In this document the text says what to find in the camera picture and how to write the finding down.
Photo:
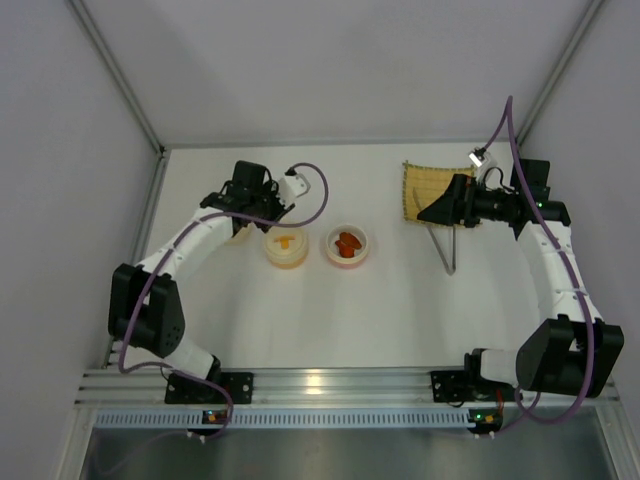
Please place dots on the steel food tongs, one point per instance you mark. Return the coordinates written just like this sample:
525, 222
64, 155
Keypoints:
448, 259

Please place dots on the slotted cable duct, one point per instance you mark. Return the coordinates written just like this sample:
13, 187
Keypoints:
293, 418

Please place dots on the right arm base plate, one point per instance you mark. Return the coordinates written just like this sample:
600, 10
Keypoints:
460, 386

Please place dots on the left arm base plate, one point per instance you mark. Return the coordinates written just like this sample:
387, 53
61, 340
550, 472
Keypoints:
238, 386

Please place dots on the cream lunch box lid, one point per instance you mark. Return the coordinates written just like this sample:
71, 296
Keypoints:
281, 242

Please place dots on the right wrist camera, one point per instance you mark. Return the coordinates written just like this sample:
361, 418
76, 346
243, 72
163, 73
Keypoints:
479, 157

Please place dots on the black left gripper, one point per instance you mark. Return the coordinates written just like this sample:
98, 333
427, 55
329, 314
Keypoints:
270, 209

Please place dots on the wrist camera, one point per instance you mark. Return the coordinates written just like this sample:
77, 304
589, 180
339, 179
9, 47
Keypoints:
479, 157
291, 187

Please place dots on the pink lunch box bowl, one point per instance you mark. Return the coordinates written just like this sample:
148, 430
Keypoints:
330, 249

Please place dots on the aluminium mounting rail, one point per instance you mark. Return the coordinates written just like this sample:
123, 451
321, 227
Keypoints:
298, 388

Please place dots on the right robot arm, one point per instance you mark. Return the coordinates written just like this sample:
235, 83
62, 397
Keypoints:
573, 350

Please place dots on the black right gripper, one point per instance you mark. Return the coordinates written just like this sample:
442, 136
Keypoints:
466, 201

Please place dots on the cream lid pink valve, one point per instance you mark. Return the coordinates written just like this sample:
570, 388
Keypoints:
239, 238

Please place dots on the orange fried chicken wing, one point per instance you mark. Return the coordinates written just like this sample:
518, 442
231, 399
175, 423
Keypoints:
350, 240

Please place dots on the woven bamboo tray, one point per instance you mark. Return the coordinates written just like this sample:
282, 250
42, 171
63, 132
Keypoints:
422, 186

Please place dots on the orange lunch box bowl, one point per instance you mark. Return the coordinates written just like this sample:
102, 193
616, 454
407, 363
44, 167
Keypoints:
287, 263

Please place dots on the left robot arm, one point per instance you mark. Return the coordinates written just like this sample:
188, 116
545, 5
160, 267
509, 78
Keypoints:
145, 306

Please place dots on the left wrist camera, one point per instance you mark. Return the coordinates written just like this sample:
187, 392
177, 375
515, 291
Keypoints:
291, 187

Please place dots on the red chicken drumstick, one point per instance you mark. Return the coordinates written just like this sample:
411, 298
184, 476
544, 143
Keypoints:
344, 250

